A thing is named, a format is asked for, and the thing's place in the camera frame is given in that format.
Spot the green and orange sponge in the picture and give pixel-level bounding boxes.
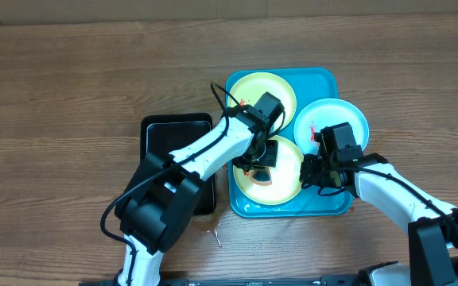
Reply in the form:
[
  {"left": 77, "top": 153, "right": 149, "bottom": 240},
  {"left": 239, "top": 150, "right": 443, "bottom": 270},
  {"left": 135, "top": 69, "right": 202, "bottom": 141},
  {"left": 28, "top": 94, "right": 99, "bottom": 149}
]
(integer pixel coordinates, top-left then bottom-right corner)
[{"left": 250, "top": 167, "right": 272, "bottom": 186}]

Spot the yellow plate tray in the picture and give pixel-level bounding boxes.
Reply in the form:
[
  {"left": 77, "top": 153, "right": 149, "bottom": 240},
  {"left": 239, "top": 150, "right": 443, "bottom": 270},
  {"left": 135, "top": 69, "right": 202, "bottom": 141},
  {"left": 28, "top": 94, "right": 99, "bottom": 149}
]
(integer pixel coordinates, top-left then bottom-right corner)
[
  {"left": 233, "top": 135, "right": 304, "bottom": 205},
  {"left": 230, "top": 72, "right": 297, "bottom": 130}
]

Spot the light blue plate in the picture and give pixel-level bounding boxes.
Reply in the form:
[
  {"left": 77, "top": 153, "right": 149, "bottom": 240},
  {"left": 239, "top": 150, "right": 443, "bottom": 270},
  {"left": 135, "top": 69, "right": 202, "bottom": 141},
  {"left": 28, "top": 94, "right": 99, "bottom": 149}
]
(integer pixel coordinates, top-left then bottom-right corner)
[{"left": 293, "top": 99, "right": 370, "bottom": 154}]

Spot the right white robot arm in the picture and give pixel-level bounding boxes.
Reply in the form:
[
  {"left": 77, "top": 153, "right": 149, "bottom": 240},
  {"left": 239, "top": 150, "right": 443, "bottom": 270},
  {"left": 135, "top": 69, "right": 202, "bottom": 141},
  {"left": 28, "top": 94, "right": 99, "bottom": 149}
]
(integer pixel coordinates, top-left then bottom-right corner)
[{"left": 300, "top": 153, "right": 458, "bottom": 285}]

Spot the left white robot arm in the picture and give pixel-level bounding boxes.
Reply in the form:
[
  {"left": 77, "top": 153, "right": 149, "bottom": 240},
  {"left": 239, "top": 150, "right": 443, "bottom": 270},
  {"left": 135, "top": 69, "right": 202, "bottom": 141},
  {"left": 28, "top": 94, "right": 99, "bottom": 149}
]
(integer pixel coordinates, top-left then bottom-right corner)
[{"left": 108, "top": 103, "right": 284, "bottom": 285}]

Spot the teal plastic serving tray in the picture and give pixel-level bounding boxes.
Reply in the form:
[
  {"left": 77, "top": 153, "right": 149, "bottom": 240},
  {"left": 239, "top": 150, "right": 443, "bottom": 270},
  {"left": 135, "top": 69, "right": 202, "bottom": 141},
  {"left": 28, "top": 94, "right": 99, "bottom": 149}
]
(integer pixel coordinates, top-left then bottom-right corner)
[{"left": 227, "top": 67, "right": 353, "bottom": 218}]

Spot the black water tray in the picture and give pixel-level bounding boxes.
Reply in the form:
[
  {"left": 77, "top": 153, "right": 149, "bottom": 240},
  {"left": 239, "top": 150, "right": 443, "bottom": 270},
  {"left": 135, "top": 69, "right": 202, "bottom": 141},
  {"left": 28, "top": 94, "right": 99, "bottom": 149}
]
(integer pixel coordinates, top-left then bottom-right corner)
[{"left": 138, "top": 112, "right": 217, "bottom": 218}]

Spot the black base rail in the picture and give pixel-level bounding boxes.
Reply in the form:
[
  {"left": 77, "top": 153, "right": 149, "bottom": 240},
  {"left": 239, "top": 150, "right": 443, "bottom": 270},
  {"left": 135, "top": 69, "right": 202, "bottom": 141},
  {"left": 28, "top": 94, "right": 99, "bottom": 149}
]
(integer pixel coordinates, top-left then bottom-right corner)
[{"left": 78, "top": 274, "right": 373, "bottom": 286}]

